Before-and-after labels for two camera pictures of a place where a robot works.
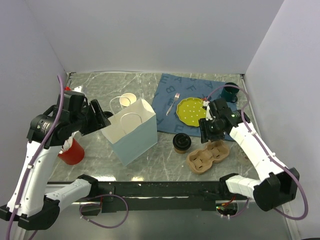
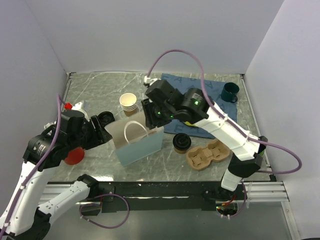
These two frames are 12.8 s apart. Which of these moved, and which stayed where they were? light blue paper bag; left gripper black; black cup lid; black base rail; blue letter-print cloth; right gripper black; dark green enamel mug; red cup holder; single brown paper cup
Moved: right gripper black; light blue paper bag; left gripper black
Stayed: black cup lid; dark green enamel mug; blue letter-print cloth; black base rail; single brown paper cup; red cup holder
